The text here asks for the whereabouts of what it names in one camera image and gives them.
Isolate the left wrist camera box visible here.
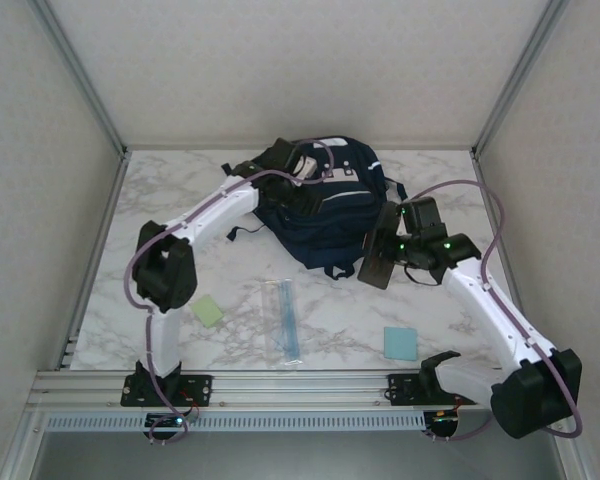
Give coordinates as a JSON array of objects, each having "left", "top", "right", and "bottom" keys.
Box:
[{"left": 295, "top": 156, "right": 320, "bottom": 182}]

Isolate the black pencil case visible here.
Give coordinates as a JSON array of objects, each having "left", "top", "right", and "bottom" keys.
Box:
[{"left": 358, "top": 202, "right": 402, "bottom": 290}]

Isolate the green sticky note pad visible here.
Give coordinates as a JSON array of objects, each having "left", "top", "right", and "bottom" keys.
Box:
[{"left": 189, "top": 293, "right": 226, "bottom": 329}]

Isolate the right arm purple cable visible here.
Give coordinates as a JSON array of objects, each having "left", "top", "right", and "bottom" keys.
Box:
[{"left": 418, "top": 179, "right": 584, "bottom": 444}]

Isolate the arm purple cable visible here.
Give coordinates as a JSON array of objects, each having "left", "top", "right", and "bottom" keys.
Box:
[
  {"left": 418, "top": 179, "right": 584, "bottom": 444},
  {"left": 123, "top": 138, "right": 336, "bottom": 446}
]

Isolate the aluminium frame leg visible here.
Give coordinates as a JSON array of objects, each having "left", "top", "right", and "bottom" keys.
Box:
[
  {"left": 547, "top": 409, "right": 600, "bottom": 480},
  {"left": 0, "top": 409, "right": 49, "bottom": 480}
]

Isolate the navy blue backpack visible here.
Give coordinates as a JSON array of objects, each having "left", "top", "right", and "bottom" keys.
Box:
[{"left": 227, "top": 135, "right": 407, "bottom": 280}]

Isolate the blue sticky note pad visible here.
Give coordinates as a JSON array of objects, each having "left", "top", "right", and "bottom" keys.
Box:
[{"left": 383, "top": 326, "right": 420, "bottom": 361}]

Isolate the aluminium table side rail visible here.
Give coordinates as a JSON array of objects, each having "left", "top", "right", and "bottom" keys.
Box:
[
  {"left": 54, "top": 149, "right": 131, "bottom": 372},
  {"left": 472, "top": 149, "right": 540, "bottom": 370}
]

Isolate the small controller board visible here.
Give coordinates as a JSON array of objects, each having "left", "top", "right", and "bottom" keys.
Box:
[
  {"left": 144, "top": 412, "right": 201, "bottom": 432},
  {"left": 423, "top": 409, "right": 462, "bottom": 437}
]

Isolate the aluminium frame post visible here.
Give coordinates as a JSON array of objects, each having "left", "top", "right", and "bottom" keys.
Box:
[
  {"left": 27, "top": 0, "right": 131, "bottom": 157},
  {"left": 472, "top": 0, "right": 574, "bottom": 157}
]

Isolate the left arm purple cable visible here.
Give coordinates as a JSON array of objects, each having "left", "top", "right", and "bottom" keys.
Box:
[{"left": 123, "top": 138, "right": 336, "bottom": 446}]

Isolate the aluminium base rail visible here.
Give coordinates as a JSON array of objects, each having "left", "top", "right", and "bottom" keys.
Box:
[{"left": 27, "top": 368, "right": 574, "bottom": 412}]

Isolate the aluminium table back rail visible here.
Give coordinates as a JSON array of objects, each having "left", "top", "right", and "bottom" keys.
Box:
[{"left": 123, "top": 144, "right": 477, "bottom": 153}]

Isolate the clear bag of blue rulers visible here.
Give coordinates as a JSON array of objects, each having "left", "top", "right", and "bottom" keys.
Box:
[{"left": 259, "top": 277, "right": 304, "bottom": 369}]

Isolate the grey slotted cable duct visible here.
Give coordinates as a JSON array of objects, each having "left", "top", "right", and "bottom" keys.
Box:
[{"left": 44, "top": 412, "right": 426, "bottom": 432}]

